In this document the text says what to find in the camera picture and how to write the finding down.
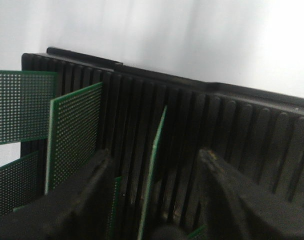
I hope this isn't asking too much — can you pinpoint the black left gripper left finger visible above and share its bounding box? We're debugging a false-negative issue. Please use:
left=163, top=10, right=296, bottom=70
left=0, top=150, right=114, bottom=240

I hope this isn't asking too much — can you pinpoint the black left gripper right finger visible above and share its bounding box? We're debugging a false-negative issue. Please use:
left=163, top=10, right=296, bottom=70
left=197, top=148, right=304, bottom=240

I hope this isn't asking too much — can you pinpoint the green perforated circuit board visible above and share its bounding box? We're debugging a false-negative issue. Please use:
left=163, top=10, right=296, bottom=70
left=45, top=82, right=103, bottom=194
left=0, top=70, right=58, bottom=145
left=105, top=176, right=122, bottom=240
left=0, top=151, right=39, bottom=217
left=137, top=106, right=167, bottom=240

